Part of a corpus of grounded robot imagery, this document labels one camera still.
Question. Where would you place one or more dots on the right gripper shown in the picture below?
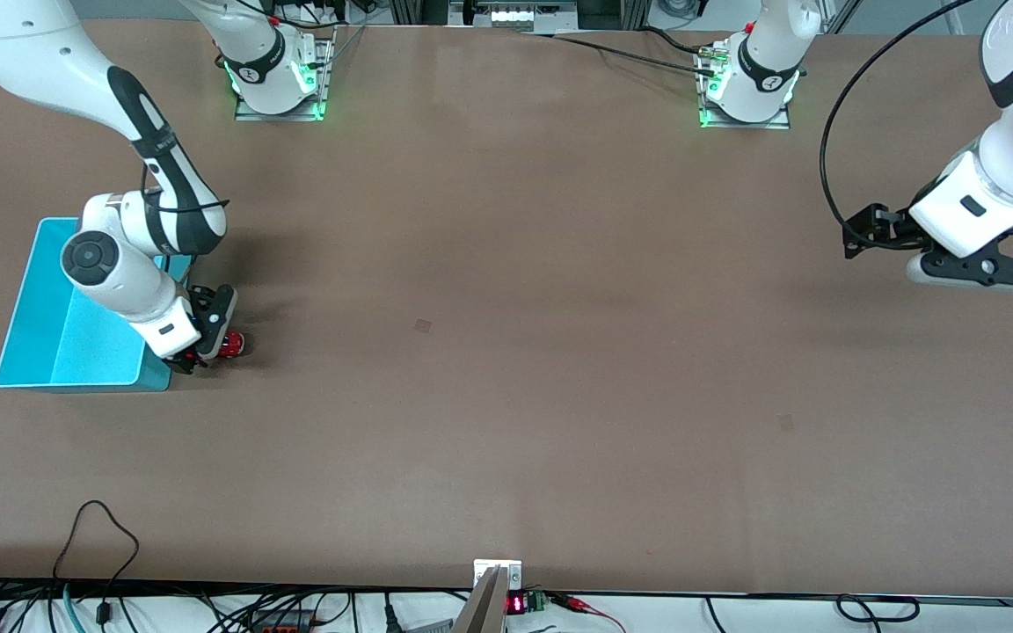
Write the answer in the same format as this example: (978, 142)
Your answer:
(196, 353)

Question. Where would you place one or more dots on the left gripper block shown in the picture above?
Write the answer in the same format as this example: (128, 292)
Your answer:
(896, 231)

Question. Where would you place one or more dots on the red beetle toy car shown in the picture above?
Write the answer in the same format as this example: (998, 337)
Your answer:
(232, 345)

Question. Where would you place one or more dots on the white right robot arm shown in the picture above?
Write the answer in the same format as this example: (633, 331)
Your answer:
(115, 281)

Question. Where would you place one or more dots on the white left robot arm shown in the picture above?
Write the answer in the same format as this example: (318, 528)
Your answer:
(766, 79)

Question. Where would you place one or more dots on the blue plastic box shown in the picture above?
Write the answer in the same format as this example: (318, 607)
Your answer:
(49, 343)

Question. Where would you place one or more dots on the black power strip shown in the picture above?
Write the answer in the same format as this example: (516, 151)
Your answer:
(282, 622)

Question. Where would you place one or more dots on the grey metal pole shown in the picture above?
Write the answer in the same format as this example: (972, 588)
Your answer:
(482, 611)

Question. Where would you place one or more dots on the red digit display module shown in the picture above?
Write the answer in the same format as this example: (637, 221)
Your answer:
(524, 603)

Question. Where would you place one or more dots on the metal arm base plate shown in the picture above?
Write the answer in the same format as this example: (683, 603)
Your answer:
(247, 112)
(775, 123)

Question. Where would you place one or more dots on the white metal clamp bracket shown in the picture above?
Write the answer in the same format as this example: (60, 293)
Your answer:
(482, 571)

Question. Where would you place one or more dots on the aluminium frame structure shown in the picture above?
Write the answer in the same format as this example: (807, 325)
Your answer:
(515, 13)

